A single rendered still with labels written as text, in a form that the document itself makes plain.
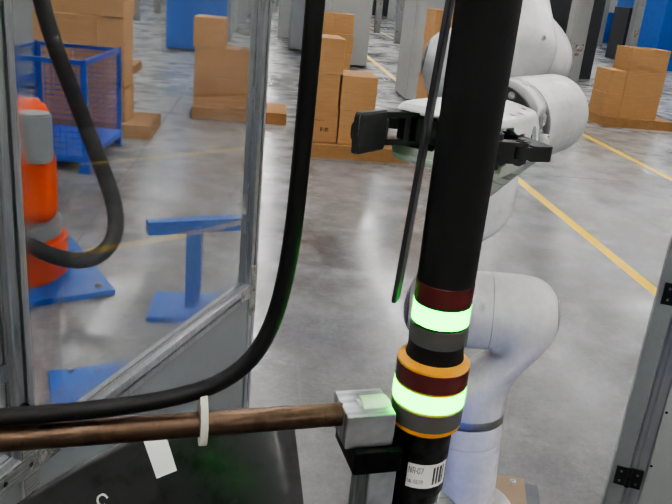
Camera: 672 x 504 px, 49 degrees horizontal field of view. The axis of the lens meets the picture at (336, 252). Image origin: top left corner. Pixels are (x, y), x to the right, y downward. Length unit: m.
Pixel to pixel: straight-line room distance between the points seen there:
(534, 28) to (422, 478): 0.56
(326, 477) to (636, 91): 10.70
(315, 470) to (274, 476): 2.37
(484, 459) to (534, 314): 0.25
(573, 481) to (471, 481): 2.00
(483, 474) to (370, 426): 0.81
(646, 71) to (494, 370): 11.91
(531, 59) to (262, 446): 0.52
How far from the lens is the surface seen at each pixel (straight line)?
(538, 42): 0.88
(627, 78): 12.82
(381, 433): 0.44
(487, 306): 1.11
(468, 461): 1.21
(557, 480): 3.19
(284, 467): 0.61
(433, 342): 0.42
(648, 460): 2.58
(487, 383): 1.15
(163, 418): 0.42
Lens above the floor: 1.78
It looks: 20 degrees down
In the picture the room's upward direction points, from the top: 5 degrees clockwise
